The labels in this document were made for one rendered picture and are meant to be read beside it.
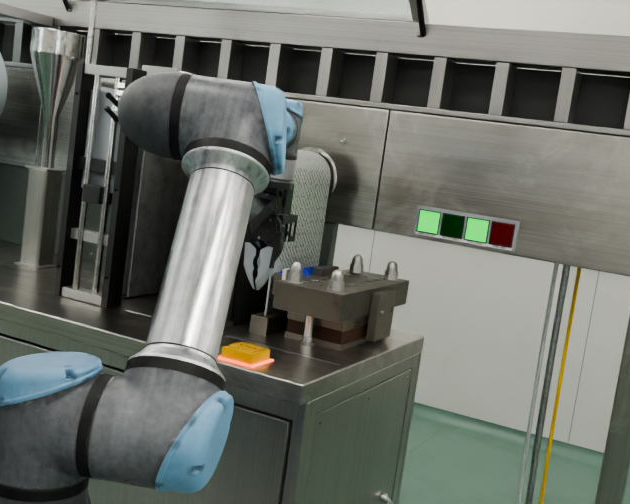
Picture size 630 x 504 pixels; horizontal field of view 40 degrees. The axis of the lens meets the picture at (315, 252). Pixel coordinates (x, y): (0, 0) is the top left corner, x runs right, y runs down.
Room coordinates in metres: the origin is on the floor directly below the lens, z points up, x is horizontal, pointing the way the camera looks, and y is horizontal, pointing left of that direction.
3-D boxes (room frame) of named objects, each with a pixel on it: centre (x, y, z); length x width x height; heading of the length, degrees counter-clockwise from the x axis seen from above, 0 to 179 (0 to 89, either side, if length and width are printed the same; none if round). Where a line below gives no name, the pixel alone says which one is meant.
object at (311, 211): (2.00, 0.04, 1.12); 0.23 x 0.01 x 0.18; 154
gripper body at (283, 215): (1.66, 0.09, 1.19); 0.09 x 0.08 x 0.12; 154
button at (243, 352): (1.64, 0.11, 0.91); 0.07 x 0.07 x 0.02; 64
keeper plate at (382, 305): (1.96, -0.17, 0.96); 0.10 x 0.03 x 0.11; 154
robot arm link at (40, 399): (0.95, 0.27, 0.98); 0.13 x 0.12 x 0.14; 86
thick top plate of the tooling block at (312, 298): (1.99, -0.08, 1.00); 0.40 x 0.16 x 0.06; 154
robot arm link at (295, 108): (1.65, 0.10, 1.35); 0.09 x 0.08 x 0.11; 176
